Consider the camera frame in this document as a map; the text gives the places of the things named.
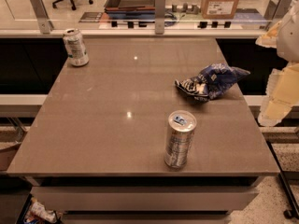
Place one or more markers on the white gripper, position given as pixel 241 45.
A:
pixel 290 36

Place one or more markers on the blue chip bag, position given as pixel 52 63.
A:
pixel 212 82

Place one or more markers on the silver energy drink can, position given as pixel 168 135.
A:
pixel 180 132

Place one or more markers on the white green 7up can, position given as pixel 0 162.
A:
pixel 75 47

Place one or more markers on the cardboard box with label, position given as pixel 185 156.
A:
pixel 218 9

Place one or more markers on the bin with snack bags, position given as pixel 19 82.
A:
pixel 34 212

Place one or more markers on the right metal glass bracket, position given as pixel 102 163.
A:
pixel 275 11

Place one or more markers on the metal glass bracket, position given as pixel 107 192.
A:
pixel 43 20
pixel 159 16
pixel 275 11

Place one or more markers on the middle metal glass bracket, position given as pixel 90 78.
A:
pixel 159 16

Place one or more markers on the left metal glass bracket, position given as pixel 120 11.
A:
pixel 43 20

